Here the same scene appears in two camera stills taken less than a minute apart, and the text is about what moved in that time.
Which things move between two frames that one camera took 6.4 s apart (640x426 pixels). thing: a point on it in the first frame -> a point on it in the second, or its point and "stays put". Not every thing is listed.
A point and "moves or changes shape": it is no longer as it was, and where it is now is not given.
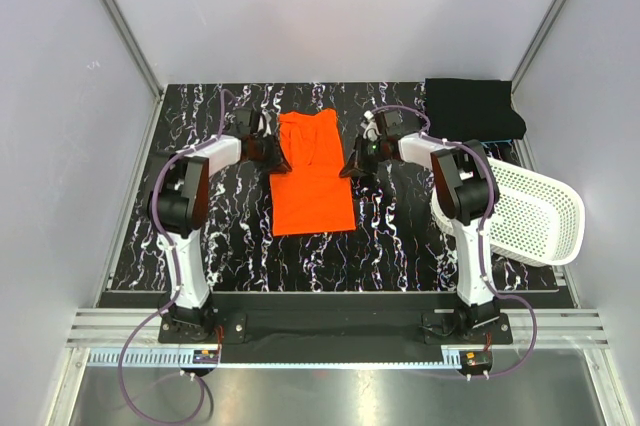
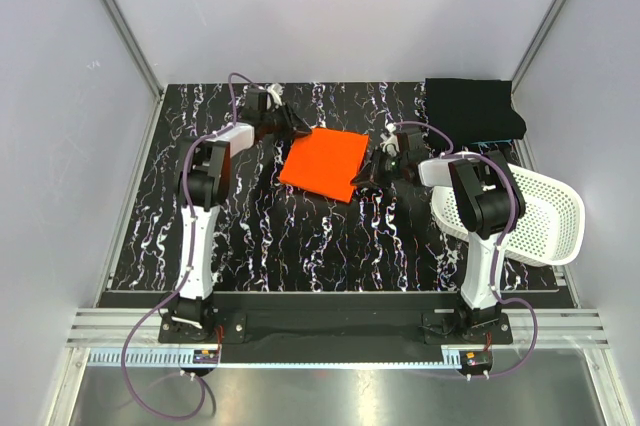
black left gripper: x=272 y=155 -> x=280 y=118
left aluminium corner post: x=117 y=19 stays put
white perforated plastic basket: x=535 y=218 stays put
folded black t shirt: x=468 y=109 stays put
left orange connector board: x=205 y=356 stays put
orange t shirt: x=314 y=195 moves or changes shape
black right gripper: x=361 y=157 -> x=379 y=169
